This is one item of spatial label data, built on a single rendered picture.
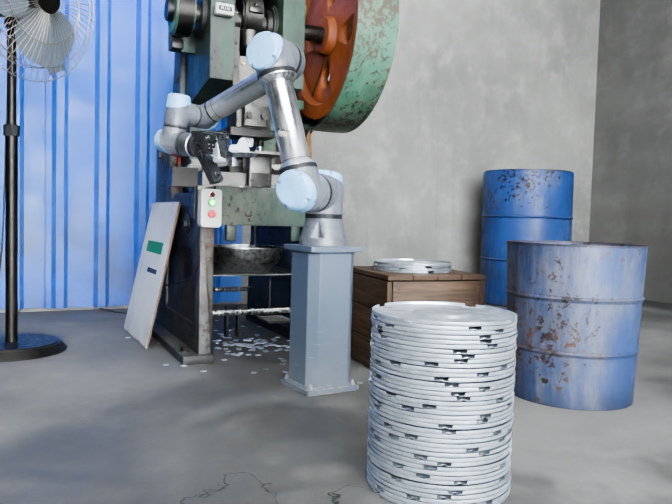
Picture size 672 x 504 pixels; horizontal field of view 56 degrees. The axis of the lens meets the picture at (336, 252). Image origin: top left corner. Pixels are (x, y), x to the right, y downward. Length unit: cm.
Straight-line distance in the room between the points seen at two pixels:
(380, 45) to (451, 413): 170
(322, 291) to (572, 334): 74
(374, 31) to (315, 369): 131
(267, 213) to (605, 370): 131
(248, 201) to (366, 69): 69
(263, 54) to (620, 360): 136
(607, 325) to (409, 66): 291
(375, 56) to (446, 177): 215
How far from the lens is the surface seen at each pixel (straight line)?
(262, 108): 263
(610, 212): 544
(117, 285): 373
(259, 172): 253
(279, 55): 193
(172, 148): 214
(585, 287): 195
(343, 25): 282
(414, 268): 235
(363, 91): 263
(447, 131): 464
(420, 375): 120
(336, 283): 195
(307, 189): 181
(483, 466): 127
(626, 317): 203
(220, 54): 260
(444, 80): 467
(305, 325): 196
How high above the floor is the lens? 54
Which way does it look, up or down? 3 degrees down
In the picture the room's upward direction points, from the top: 2 degrees clockwise
